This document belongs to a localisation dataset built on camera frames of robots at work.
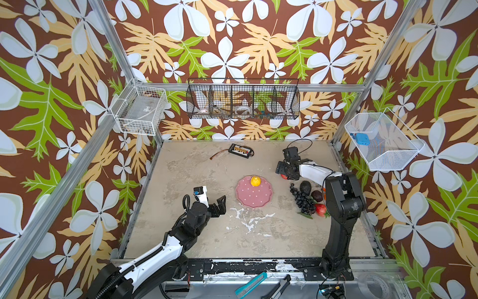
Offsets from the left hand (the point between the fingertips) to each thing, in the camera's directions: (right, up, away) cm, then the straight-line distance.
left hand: (218, 195), depth 84 cm
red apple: (+33, +7, +12) cm, 36 cm away
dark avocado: (+44, +2, +10) cm, 45 cm away
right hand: (+34, +11, +19) cm, 41 cm away
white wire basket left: (-38, +40, +3) cm, 55 cm away
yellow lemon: (+18, +5, +12) cm, 23 cm away
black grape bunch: (+41, -4, +6) cm, 42 cm away
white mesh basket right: (+75, +25, -1) cm, 79 cm away
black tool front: (+24, -33, -15) cm, 43 cm away
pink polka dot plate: (+16, -3, +12) cm, 20 cm away
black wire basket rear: (+12, +49, +13) cm, 52 cm away
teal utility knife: (+13, -33, -13) cm, 37 cm away
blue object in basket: (+68, +26, +2) cm, 72 cm away
